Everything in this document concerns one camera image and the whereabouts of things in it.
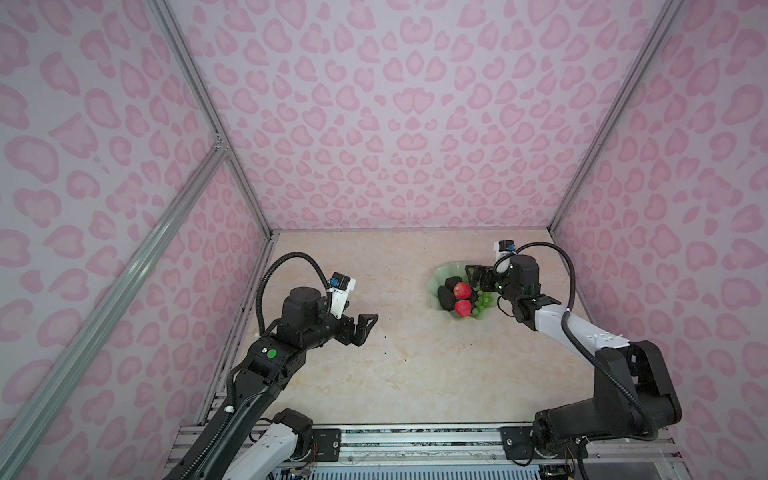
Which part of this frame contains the green grape bunch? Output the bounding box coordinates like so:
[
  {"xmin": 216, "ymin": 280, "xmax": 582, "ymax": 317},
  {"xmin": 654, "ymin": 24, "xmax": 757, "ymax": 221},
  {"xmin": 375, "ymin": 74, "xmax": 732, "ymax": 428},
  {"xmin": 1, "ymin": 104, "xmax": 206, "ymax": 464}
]
[{"xmin": 471, "ymin": 293, "xmax": 496, "ymax": 319}]

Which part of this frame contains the red apple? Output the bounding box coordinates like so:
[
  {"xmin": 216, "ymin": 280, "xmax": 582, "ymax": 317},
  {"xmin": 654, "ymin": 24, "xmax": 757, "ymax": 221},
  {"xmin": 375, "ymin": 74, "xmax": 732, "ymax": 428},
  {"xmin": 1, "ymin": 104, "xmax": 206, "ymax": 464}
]
[
  {"xmin": 452, "ymin": 282, "xmax": 473, "ymax": 301},
  {"xmin": 454, "ymin": 299, "xmax": 473, "ymax": 318}
]

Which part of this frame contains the dark avocado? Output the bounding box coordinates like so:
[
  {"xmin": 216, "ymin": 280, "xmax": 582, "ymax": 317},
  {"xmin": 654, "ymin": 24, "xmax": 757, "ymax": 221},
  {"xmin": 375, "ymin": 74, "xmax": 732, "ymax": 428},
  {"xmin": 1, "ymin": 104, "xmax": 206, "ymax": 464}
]
[
  {"xmin": 444, "ymin": 276, "xmax": 463, "ymax": 290},
  {"xmin": 437, "ymin": 285, "xmax": 457, "ymax": 311}
]

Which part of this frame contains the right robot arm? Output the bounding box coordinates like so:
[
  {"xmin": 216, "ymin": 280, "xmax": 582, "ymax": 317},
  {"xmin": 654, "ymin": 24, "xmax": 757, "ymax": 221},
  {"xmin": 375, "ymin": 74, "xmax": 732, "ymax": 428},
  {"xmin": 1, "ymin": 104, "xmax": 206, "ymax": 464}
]
[{"xmin": 465, "ymin": 253, "xmax": 683, "ymax": 456}]

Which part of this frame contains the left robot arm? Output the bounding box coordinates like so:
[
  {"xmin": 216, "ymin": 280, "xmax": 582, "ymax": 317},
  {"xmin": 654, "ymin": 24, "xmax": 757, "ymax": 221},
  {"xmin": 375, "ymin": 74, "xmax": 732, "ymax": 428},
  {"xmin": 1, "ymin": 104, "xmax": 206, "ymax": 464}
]
[{"xmin": 168, "ymin": 286, "xmax": 379, "ymax": 479}]

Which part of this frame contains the green scalloped fruit bowl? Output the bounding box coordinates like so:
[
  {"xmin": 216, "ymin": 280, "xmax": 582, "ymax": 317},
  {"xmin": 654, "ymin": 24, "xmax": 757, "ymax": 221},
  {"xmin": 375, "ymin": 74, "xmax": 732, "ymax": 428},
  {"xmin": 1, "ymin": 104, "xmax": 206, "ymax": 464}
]
[{"xmin": 427, "ymin": 262, "xmax": 499, "ymax": 320}]

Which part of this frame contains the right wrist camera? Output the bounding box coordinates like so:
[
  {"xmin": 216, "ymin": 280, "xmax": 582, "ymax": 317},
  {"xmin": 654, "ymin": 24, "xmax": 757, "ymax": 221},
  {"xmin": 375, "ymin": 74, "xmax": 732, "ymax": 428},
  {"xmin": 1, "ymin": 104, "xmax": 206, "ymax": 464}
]
[{"xmin": 494, "ymin": 240, "xmax": 517, "ymax": 260}]

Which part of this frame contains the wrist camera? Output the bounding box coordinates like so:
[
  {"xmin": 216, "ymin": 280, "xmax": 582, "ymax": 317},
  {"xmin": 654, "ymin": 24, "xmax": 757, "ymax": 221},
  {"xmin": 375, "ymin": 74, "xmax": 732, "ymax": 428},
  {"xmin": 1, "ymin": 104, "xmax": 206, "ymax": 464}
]
[
  {"xmin": 327, "ymin": 272, "xmax": 356, "ymax": 319},
  {"xmin": 494, "ymin": 240, "xmax": 517, "ymax": 260}
]

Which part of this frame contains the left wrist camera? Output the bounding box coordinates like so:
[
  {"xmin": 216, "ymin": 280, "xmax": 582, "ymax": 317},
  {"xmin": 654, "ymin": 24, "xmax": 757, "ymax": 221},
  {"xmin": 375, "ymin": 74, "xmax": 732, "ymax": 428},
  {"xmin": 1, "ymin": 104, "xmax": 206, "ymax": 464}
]
[{"xmin": 327, "ymin": 272, "xmax": 356, "ymax": 319}]

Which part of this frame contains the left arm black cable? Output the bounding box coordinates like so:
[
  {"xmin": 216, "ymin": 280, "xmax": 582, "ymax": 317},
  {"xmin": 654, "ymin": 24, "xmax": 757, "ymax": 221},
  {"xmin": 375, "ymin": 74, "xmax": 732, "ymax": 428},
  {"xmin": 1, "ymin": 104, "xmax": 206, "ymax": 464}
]
[{"xmin": 255, "ymin": 251, "xmax": 331, "ymax": 337}]

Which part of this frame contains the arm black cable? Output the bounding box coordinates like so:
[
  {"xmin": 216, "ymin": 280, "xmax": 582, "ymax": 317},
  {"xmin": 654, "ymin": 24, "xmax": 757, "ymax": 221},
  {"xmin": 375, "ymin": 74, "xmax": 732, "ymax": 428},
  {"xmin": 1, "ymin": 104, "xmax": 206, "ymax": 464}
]
[
  {"xmin": 255, "ymin": 251, "xmax": 331, "ymax": 337},
  {"xmin": 493, "ymin": 241, "xmax": 660, "ymax": 442}
]

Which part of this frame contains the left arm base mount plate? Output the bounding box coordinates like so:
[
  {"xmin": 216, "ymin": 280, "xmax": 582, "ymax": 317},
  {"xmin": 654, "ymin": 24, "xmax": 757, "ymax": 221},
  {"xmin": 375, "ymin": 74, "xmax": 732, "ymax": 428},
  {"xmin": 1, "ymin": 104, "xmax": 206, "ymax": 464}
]
[{"xmin": 288, "ymin": 428, "xmax": 342, "ymax": 463}]

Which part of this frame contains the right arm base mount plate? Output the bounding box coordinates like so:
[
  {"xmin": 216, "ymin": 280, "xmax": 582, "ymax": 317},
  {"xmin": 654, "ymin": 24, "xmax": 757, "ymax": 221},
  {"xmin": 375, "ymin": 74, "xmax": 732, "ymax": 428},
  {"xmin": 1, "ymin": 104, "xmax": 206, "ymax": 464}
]
[{"xmin": 498, "ymin": 423, "xmax": 588, "ymax": 466}]

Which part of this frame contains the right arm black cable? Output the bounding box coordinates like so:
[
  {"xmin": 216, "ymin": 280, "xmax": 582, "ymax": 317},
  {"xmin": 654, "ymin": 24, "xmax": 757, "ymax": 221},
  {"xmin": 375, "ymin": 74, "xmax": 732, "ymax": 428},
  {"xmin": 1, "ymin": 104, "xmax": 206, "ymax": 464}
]
[{"xmin": 493, "ymin": 241, "xmax": 660, "ymax": 442}]

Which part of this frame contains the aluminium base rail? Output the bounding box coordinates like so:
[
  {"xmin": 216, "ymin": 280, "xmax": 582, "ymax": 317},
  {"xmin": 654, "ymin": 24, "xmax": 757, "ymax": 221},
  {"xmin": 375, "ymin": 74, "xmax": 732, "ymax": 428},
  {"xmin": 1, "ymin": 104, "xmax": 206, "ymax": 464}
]
[{"xmin": 160, "ymin": 422, "xmax": 691, "ymax": 480}]

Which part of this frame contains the left diagonal aluminium frame bar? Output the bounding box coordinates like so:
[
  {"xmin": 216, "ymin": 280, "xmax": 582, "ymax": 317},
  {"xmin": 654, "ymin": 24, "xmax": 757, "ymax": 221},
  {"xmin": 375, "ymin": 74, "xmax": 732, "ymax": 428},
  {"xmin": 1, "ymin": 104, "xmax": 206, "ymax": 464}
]
[{"xmin": 1, "ymin": 146, "xmax": 228, "ymax": 479}]

